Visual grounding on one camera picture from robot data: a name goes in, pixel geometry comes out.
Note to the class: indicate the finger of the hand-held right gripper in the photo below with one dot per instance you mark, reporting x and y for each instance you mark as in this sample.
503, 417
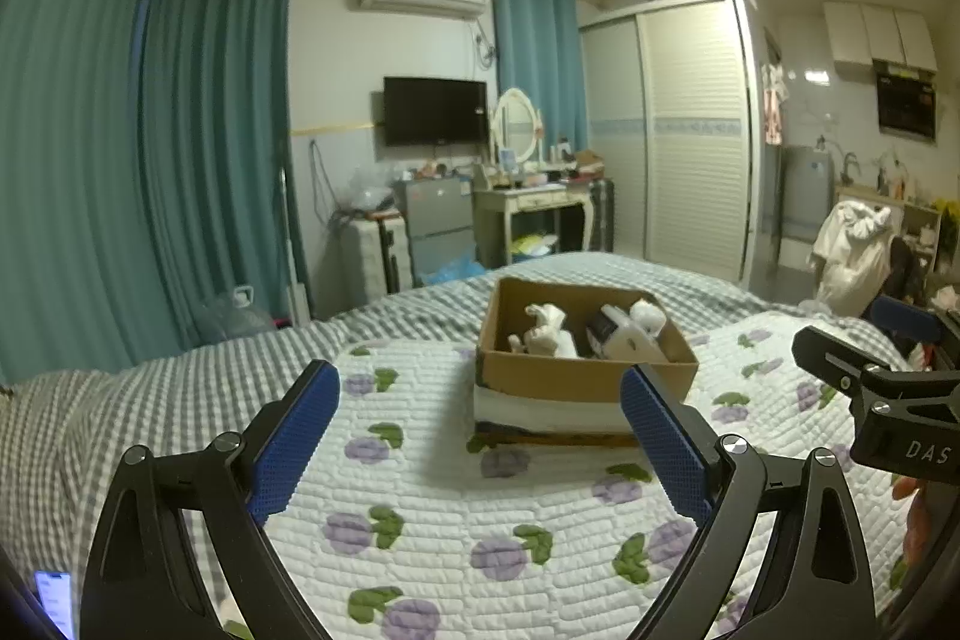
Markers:
904, 317
832, 351

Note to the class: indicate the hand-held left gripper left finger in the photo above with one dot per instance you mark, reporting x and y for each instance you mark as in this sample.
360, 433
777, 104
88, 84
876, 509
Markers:
296, 445

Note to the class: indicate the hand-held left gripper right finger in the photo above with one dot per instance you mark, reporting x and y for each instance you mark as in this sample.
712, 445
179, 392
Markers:
667, 452

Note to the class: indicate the white tissue pack dark label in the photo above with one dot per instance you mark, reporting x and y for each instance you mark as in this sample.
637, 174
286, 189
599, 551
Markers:
611, 332

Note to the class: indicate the cardboard box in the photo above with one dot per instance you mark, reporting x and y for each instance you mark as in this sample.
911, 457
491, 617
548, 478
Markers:
555, 377

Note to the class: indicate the white cloth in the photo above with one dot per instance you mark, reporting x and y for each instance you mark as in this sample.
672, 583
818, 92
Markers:
544, 332
540, 413
646, 314

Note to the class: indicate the person's right hand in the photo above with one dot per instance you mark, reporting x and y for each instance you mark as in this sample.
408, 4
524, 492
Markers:
918, 524

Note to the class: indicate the chair with dark floral cloth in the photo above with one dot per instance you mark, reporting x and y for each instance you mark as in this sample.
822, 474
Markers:
904, 269

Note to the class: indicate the white jacket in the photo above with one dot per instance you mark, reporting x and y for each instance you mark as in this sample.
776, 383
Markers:
847, 257

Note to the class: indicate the grey checkered bed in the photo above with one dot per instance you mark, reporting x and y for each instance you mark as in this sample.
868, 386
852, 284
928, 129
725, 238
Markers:
225, 370

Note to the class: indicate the kitchen counter with bottles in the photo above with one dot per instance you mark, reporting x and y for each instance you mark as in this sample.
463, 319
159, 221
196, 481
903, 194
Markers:
915, 212

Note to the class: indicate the white folded cloth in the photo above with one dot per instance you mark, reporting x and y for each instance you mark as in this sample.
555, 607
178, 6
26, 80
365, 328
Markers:
540, 413

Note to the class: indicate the clear water jug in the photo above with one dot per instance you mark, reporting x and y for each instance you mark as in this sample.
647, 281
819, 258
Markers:
236, 310

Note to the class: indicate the white quilted blanket purple print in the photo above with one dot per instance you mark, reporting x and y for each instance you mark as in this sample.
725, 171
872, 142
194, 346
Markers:
450, 460

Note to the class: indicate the white suitcase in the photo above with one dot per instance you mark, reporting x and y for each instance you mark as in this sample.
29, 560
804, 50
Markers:
367, 257

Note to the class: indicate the black range hood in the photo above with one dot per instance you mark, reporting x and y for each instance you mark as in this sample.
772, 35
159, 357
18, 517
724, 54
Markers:
906, 104

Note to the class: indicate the blue plastic bag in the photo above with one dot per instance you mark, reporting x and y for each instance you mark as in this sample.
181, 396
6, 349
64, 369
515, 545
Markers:
454, 272

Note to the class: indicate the pink hanging clothes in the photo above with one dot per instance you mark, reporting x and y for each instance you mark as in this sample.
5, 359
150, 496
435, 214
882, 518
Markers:
774, 108

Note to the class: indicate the yellow bag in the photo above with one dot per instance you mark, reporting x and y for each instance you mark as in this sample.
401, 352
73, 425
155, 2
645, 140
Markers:
534, 245

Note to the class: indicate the white louvered wardrobe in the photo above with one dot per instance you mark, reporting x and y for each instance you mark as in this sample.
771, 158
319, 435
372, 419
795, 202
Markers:
675, 145

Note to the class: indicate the small grey fridge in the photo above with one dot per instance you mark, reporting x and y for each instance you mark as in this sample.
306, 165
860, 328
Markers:
435, 220

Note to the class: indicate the clear plastic bag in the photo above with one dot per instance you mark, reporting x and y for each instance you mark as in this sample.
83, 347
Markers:
371, 190

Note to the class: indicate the smartphone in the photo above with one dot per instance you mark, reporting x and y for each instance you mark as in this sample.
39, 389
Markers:
56, 602

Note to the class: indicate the white vanity table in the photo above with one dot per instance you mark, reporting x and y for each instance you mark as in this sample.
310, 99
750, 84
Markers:
525, 201

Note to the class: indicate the small brown box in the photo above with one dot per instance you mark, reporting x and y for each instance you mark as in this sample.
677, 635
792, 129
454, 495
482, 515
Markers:
589, 159

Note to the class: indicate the white oval mirror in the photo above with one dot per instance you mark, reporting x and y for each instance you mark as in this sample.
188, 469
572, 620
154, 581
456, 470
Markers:
516, 124

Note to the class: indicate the wide teal curtain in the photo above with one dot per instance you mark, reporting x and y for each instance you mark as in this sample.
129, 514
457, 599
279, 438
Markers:
67, 123

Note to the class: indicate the light blue curtain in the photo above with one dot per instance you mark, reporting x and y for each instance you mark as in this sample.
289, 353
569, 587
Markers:
536, 48

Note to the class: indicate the white wall cabinets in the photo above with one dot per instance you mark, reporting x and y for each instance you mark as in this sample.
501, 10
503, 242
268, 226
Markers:
877, 36

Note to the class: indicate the black wall television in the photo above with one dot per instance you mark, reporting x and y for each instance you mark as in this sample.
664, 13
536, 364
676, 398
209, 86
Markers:
435, 111

